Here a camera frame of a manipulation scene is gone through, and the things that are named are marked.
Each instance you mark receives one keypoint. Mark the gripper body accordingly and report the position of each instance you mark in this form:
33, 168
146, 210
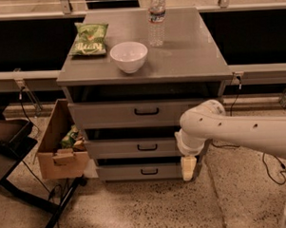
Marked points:
186, 147

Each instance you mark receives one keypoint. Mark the grey drawer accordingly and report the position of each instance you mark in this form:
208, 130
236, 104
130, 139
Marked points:
135, 148
159, 171
135, 113

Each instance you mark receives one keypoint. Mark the grey top drawer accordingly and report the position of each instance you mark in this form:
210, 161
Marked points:
135, 113

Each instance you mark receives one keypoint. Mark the green chip bag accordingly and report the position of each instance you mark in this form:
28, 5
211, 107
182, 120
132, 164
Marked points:
90, 39

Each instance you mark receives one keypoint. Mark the black cart frame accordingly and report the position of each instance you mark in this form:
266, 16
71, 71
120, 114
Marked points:
15, 144

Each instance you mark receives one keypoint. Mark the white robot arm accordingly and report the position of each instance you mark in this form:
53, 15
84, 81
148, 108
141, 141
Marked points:
209, 121

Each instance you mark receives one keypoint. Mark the brown cardboard box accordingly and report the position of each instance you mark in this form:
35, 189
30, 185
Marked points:
56, 162

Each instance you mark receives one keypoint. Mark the green snack bag in box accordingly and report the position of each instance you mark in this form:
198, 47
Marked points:
70, 138

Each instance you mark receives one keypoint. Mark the grey drawer cabinet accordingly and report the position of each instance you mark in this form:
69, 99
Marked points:
188, 66

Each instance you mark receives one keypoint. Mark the clear plastic water bottle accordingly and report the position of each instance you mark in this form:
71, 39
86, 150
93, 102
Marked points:
156, 16

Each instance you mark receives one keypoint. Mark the grey wall rail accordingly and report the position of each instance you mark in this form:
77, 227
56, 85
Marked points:
53, 74

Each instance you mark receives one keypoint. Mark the grey bottom drawer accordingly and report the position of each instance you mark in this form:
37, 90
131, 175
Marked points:
159, 171

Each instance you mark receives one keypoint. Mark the white ceramic bowl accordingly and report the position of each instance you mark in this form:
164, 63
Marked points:
129, 56

